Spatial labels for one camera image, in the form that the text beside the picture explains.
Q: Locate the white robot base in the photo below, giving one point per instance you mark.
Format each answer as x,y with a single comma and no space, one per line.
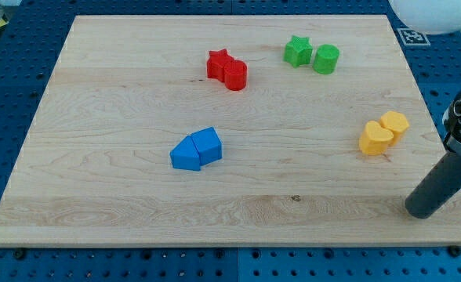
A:
429,16

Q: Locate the blue cube block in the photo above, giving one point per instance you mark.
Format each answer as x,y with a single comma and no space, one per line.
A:
208,145

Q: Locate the blue triangle block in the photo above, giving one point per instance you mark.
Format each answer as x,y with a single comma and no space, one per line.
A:
185,155

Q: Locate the red cylinder block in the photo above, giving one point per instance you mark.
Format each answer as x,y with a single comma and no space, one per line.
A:
235,75

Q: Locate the wooden board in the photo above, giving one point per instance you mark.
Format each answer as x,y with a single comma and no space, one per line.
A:
95,171

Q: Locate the red star block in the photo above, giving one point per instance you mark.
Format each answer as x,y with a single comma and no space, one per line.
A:
216,63

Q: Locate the green star block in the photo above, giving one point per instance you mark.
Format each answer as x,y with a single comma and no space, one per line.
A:
298,51

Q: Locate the green cylinder block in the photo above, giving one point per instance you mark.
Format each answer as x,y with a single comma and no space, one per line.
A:
326,58

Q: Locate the yellow heart block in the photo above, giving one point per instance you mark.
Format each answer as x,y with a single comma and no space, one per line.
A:
375,139

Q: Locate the yellow hexagon block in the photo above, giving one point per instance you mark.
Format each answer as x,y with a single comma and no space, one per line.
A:
397,123

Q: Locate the fiducial marker tag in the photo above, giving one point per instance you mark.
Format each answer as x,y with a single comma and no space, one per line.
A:
409,37

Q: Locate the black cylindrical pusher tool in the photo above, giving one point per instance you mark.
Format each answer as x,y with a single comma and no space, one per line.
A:
440,184

